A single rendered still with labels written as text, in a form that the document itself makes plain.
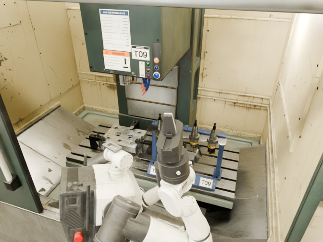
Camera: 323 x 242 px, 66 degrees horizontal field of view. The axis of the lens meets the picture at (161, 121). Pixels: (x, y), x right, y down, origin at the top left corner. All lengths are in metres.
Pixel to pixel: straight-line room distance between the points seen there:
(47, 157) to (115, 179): 1.36
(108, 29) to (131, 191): 0.83
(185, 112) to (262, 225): 1.07
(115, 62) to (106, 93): 1.48
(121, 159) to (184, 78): 1.24
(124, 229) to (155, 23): 0.90
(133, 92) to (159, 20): 1.08
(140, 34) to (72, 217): 0.87
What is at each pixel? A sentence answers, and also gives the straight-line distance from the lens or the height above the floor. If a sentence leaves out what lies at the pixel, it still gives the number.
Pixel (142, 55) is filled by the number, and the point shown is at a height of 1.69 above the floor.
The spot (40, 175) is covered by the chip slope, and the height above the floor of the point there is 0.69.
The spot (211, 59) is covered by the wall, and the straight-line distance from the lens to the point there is 2.33.
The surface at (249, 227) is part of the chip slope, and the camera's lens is 1.64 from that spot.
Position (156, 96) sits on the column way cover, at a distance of 2.15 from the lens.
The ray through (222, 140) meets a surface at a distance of 1.51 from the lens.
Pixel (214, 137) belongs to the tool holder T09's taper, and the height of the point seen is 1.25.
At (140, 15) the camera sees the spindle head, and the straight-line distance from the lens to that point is 1.30.
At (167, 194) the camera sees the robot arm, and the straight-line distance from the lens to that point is 0.73.
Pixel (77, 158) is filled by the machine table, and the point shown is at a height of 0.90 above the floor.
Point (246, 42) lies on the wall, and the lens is 2.27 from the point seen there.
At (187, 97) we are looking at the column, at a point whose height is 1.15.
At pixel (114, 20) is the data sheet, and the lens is 1.36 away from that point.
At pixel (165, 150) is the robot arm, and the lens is 0.60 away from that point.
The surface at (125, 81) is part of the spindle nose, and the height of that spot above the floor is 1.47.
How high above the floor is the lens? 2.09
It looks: 32 degrees down
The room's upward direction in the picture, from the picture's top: straight up
